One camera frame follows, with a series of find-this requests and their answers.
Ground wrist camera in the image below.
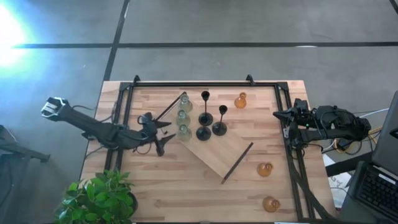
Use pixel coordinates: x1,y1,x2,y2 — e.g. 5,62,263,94
138,112,154,125
294,98,309,111

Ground amber ribbed glass candle holder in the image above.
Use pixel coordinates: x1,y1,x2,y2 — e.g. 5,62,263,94
262,195,281,213
256,162,274,178
234,91,248,110

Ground clear ribbed glass candle holder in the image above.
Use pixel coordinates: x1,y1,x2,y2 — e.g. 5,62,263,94
177,124,193,142
175,109,192,128
178,94,193,113

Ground white cable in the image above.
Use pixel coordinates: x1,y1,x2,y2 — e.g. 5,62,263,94
353,108,390,119

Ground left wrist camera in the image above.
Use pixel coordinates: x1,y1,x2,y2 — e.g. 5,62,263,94
138,112,154,125

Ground dark grey laptop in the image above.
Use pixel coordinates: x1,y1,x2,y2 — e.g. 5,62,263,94
354,90,398,222

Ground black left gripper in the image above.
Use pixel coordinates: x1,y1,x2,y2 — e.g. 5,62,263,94
136,120,177,157

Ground black aluminium table frame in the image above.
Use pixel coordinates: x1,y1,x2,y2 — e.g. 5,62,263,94
104,73,338,222

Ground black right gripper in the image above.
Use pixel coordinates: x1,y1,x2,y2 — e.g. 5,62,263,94
272,107,313,129

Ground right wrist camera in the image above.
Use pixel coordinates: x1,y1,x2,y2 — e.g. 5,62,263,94
294,98,309,111

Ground yellow cable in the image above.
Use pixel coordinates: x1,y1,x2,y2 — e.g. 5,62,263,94
334,126,384,154

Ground wooden shelf black metal legs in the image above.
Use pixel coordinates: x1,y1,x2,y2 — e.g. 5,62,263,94
154,91,254,185

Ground black metal candlestick holder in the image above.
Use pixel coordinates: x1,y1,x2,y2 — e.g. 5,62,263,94
211,105,229,137
195,112,215,142
198,90,215,127

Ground black floor stand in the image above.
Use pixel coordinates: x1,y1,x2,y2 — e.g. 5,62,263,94
0,124,51,164

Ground green potted plant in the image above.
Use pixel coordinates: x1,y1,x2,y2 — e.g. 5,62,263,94
54,169,139,224

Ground white paper sheet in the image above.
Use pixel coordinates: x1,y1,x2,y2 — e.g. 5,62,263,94
322,154,352,208

